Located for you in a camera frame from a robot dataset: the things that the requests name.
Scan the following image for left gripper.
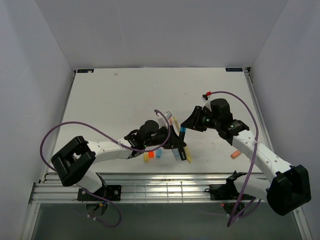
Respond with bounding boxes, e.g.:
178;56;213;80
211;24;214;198
144;124;186;149

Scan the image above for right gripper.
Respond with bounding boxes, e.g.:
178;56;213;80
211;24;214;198
180;106;220;132

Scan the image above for black marker orange cap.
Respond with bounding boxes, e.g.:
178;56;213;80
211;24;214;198
178;147;187;161

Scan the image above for light blue highlighter marker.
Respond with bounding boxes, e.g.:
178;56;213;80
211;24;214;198
172;148;181;161

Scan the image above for black marker blue cap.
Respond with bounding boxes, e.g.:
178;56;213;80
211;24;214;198
179;127;186;141

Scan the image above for yellow marker edge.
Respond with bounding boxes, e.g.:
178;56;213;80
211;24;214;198
184;146;192;163

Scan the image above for yellow thin highlighter pen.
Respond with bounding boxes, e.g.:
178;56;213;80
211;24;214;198
173;116;180;132

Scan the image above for light blue marker cap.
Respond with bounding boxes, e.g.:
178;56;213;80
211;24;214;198
155;149;163;159

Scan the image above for yellow marker cap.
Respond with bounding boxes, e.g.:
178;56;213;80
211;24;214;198
143;153;149;163

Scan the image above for peach cap clear highlighter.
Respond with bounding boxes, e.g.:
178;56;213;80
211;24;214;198
230;150;241;159

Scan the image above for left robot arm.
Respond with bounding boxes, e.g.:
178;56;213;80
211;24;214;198
51;120;186;200

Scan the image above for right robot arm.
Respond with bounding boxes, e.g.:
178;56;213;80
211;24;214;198
180;98;312;216

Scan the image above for right blue corner label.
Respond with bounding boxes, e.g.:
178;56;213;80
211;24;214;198
225;67;243;72

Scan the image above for blue corner label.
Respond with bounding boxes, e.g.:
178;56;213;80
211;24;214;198
76;68;94;74
225;67;243;72

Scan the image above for left blue corner label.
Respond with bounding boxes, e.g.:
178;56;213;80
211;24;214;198
76;68;94;74

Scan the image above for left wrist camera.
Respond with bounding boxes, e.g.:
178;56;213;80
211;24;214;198
157;111;173;128

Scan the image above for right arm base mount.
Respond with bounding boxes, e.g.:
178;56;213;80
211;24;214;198
204;184;239;201

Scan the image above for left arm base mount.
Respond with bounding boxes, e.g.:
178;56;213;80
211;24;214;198
77;185;122;202

